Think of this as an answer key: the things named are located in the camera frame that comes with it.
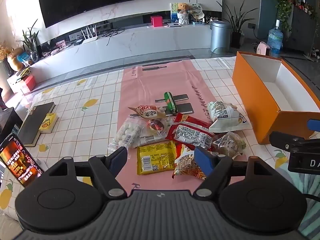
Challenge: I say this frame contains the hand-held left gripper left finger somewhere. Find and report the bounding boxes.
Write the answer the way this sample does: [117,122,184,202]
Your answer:
[46,146,128,198]

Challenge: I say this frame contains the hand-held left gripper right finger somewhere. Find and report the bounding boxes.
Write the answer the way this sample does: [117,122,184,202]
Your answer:
[193,146,275,198]

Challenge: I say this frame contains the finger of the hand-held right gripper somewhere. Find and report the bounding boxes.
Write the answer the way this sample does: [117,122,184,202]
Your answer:
[269,131,320,153]
[307,119,320,132]

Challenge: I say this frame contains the orange noodle snack packet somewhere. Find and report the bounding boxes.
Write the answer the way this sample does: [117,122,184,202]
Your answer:
[172,145,213,181]

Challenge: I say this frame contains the large red snack packet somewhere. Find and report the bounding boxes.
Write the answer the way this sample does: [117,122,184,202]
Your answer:
[166,124,221,152]

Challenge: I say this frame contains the clear packet of white balls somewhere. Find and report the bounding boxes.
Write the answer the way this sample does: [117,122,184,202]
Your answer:
[108,119,143,151]

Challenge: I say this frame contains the clear packet of brown snack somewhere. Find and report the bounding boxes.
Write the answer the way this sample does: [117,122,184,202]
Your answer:
[216,132,247,158]

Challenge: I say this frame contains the yellow snack packet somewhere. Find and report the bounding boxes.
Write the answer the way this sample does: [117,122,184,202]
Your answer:
[137,140,177,176]

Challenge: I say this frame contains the thin red snack packet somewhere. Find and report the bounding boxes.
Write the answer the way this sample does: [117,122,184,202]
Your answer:
[174,113,211,130]

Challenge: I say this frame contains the white green snack packet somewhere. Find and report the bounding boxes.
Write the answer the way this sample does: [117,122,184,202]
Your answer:
[207,101,251,133]

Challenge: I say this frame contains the round pastry clear wrapper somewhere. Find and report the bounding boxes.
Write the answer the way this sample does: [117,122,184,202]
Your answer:
[146,119,167,136]

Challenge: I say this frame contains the orange cardboard box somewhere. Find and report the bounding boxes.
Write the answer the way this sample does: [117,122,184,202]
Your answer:
[232,51,320,145]

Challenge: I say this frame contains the brown white triangular snack packet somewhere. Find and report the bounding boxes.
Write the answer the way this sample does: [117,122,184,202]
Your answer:
[128,105,167,119]

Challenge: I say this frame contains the green sausage stick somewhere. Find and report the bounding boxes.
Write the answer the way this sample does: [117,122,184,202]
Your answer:
[164,92,178,115]

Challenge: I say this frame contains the teal striped blanket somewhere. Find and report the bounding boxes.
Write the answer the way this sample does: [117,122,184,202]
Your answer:
[275,152,320,240]

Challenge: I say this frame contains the yellow duck tissue pack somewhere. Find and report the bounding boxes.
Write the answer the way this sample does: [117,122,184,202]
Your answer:
[38,113,59,134]

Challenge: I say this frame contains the pink table runner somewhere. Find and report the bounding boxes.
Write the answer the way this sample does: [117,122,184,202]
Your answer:
[117,59,241,198]

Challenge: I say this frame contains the small pink heater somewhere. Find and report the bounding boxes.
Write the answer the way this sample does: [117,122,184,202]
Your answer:
[257,41,272,57]

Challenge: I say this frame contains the dark grey cabinet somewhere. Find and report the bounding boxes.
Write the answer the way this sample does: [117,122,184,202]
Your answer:
[282,5,320,53]

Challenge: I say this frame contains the black book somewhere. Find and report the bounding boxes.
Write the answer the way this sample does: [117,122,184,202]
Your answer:
[17,102,56,147]

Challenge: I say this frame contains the blue water jug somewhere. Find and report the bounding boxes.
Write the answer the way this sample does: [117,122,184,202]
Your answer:
[267,19,284,57]

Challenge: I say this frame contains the smartphone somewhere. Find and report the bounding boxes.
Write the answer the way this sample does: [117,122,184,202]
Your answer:
[0,133,44,188]

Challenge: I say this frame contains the white marble media console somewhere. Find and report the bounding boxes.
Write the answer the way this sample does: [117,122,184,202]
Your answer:
[25,24,218,81]

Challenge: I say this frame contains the black side table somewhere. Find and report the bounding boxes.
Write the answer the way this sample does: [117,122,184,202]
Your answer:
[0,107,23,143]

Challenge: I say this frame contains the red storage box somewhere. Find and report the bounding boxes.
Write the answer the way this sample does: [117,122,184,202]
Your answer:
[20,75,36,95]

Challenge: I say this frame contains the row of small bottles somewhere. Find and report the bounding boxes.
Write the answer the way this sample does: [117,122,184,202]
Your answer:
[294,0,316,15]

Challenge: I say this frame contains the silver trash can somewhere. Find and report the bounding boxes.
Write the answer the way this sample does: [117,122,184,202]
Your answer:
[210,20,232,54]

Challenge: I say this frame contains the white router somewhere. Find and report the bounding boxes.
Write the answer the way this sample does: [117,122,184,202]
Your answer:
[81,26,100,45]

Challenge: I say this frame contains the hanging ivy plant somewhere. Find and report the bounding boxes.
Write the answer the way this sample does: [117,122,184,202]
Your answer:
[254,0,298,32]

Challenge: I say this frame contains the long-leaf potted plant black pot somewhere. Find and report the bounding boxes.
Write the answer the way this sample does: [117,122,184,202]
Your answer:
[217,0,258,49]

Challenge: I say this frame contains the yellow gourd vase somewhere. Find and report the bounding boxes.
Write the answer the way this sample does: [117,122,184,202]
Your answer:
[7,47,25,72]

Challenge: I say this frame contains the green plant in glass vase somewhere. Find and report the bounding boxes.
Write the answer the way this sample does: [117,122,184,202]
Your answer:
[19,19,41,63]

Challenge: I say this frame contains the teddy bear bouquet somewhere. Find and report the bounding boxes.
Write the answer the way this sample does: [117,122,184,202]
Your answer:
[176,2,191,26]

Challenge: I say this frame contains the blue green picture card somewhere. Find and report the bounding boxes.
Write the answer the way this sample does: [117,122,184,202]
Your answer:
[170,3,179,23]

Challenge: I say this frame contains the round paper fan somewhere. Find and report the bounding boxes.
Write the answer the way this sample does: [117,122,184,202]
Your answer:
[189,3,205,21]

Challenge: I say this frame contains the dried orange flowers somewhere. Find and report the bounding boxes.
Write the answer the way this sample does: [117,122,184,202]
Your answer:
[0,41,11,61]

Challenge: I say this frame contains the black curved television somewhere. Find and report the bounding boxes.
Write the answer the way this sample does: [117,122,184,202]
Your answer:
[37,0,135,29]

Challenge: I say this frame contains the black cables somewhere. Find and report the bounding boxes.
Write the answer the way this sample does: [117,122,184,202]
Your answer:
[101,27,125,39]

